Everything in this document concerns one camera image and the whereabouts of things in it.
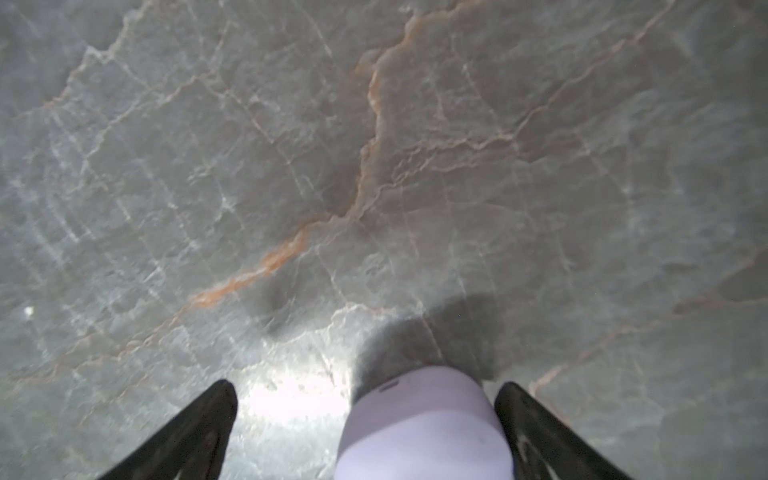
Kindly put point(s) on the purple earbud charging case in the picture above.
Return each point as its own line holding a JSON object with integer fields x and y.
{"x": 431, "y": 423}

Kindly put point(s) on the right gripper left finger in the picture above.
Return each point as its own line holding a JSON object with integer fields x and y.
{"x": 192, "y": 445}

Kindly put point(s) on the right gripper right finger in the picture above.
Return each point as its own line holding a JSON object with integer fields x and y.
{"x": 542, "y": 446}

